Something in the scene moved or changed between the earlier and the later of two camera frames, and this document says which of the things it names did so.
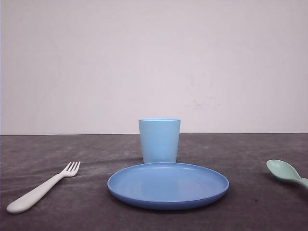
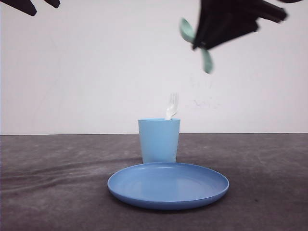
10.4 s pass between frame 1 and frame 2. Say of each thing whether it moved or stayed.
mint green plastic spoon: moved
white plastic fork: moved
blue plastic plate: stayed
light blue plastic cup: stayed
